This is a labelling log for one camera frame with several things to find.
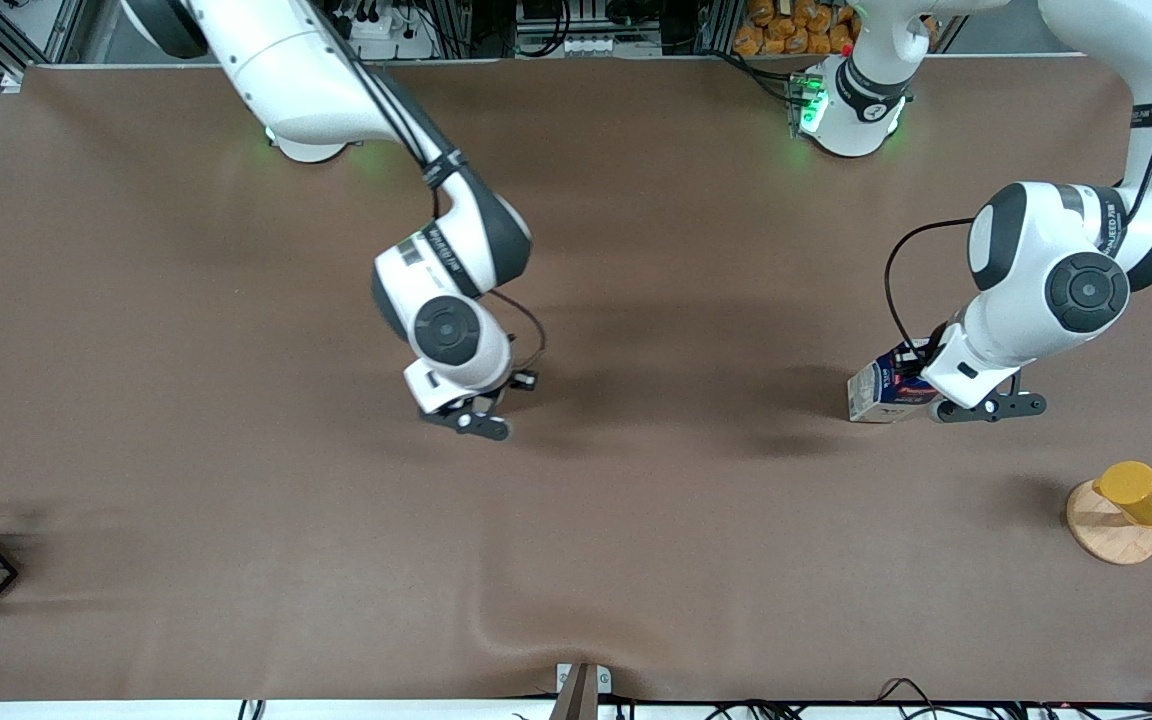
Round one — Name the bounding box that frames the silver mount bracket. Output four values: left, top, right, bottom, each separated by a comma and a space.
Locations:
556, 663, 613, 695

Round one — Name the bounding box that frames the round wooden cup stand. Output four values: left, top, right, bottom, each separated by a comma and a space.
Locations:
1066, 480, 1152, 566

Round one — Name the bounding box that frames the brown table cover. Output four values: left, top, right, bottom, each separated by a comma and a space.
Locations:
0, 55, 1152, 703

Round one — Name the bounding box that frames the white empty power strip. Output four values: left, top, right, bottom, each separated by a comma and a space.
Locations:
563, 34, 664, 58

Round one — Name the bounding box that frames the yellow plastic cup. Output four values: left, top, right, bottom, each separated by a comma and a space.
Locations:
1093, 461, 1152, 528

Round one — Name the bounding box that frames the orange snack bag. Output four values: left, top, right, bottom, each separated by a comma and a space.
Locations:
732, 0, 864, 57

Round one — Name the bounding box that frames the blue white milk carton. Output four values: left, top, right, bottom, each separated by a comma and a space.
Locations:
846, 340, 943, 424

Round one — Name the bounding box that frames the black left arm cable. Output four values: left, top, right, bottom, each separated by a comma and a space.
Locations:
883, 0, 1152, 353

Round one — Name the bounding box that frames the brown camera mount pole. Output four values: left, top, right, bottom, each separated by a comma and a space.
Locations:
548, 664, 599, 720

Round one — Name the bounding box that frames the white power strip with plugs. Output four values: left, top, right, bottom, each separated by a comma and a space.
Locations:
332, 5, 437, 60

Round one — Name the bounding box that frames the thin black looped floor cable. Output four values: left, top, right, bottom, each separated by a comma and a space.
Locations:
876, 677, 942, 707

